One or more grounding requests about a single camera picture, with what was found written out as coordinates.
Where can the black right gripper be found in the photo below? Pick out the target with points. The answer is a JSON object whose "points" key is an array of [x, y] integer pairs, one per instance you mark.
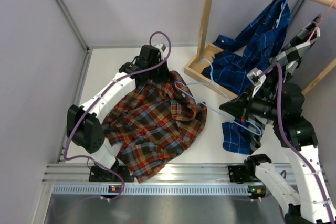
{"points": [[240, 107]]}

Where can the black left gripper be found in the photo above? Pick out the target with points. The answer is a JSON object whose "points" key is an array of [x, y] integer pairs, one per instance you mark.
{"points": [[165, 76]]}

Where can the red brown plaid shirt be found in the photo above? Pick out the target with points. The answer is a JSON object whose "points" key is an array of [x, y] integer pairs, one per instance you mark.
{"points": [[154, 124]]}

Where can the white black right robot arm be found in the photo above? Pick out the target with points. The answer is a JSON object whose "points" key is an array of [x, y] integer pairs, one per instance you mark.
{"points": [[310, 202]]}

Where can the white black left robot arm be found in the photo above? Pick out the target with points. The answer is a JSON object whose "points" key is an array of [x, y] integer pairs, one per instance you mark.
{"points": [[84, 122]]}

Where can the black white checkered shirt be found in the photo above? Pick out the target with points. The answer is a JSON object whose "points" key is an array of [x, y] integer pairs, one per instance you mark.
{"points": [[290, 58]]}

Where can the blue hanger under blue shirt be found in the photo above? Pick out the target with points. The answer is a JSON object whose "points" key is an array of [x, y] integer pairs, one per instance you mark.
{"points": [[281, 12]]}

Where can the wooden rack base tray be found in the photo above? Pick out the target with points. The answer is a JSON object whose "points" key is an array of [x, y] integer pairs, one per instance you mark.
{"points": [[199, 73]]}

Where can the wooden diagonal rack brace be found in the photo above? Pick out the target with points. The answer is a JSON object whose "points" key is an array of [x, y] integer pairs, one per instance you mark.
{"points": [[319, 77]]}

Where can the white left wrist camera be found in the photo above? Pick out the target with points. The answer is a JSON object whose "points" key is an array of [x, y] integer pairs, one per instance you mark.
{"points": [[162, 48]]}

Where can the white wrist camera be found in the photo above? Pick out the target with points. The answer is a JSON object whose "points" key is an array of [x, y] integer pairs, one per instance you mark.
{"points": [[257, 78], [162, 48]]}

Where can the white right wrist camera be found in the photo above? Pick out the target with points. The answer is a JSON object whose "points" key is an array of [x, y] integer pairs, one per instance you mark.
{"points": [[257, 78]]}

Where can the aluminium corner frame post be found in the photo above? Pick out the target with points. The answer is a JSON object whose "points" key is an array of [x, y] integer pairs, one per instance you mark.
{"points": [[72, 24]]}

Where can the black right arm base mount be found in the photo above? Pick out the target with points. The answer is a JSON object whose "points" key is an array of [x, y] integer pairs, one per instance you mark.
{"points": [[241, 174]]}

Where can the perforated white cable duct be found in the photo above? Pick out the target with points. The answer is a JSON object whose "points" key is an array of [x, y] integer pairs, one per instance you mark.
{"points": [[189, 190]]}

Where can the wooden rack upright post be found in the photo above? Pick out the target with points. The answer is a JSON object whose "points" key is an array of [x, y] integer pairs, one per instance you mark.
{"points": [[203, 29]]}

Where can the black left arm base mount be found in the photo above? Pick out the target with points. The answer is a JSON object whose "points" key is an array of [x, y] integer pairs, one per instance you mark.
{"points": [[100, 175]]}

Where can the pink wire hanger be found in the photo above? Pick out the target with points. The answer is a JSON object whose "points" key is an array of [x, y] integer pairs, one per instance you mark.
{"points": [[321, 20]]}

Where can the aluminium table edge rail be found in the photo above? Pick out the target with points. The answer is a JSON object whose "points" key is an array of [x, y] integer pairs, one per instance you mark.
{"points": [[67, 173]]}

